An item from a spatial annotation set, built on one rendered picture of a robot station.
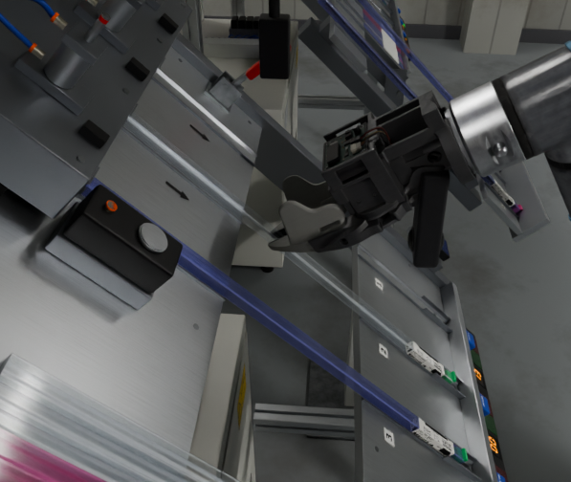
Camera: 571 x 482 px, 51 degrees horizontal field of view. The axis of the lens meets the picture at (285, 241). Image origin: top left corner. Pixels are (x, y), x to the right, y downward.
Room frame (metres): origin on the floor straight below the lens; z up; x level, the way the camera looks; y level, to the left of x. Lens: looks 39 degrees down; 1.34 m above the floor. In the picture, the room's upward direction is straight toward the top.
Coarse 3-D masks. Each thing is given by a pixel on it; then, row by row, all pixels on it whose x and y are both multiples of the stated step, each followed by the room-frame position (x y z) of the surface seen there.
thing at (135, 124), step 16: (128, 128) 0.49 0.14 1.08; (144, 128) 0.49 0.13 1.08; (160, 144) 0.49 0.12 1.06; (176, 160) 0.49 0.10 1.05; (192, 176) 0.48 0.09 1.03; (208, 176) 0.49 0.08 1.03; (208, 192) 0.48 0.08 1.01; (224, 192) 0.49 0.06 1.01; (240, 208) 0.48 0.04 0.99; (256, 224) 0.48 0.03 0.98; (272, 240) 0.48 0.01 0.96; (288, 256) 0.48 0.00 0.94; (304, 256) 0.48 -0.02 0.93; (320, 272) 0.48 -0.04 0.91; (336, 288) 0.47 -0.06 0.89; (352, 304) 0.47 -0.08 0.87; (368, 320) 0.47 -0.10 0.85; (384, 320) 0.48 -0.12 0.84; (400, 336) 0.47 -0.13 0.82
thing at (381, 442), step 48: (384, 240) 0.66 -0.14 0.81; (384, 288) 0.55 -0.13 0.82; (432, 288) 0.64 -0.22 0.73; (384, 336) 0.46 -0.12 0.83; (432, 336) 0.53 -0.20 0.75; (384, 384) 0.40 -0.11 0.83; (432, 384) 0.45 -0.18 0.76; (384, 432) 0.34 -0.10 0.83; (384, 480) 0.28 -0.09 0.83; (432, 480) 0.32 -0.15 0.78
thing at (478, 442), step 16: (448, 288) 0.65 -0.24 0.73; (448, 304) 0.62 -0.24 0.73; (448, 320) 0.59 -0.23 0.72; (464, 336) 0.55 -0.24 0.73; (464, 352) 0.52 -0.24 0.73; (464, 368) 0.50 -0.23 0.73; (464, 384) 0.47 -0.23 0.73; (464, 400) 0.45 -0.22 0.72; (480, 400) 0.45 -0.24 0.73; (464, 416) 0.43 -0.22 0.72; (480, 416) 0.42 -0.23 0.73; (480, 432) 0.40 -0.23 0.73; (480, 448) 0.38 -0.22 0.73; (480, 464) 0.36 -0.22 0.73; (480, 480) 0.34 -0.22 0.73; (496, 480) 0.34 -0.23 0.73
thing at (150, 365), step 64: (192, 128) 0.57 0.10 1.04; (256, 128) 0.67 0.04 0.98; (128, 192) 0.42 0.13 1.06; (192, 192) 0.47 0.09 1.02; (0, 256) 0.29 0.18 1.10; (0, 320) 0.25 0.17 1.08; (64, 320) 0.27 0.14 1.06; (128, 320) 0.29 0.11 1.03; (192, 320) 0.33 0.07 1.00; (128, 384) 0.25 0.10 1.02; (192, 384) 0.27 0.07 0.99
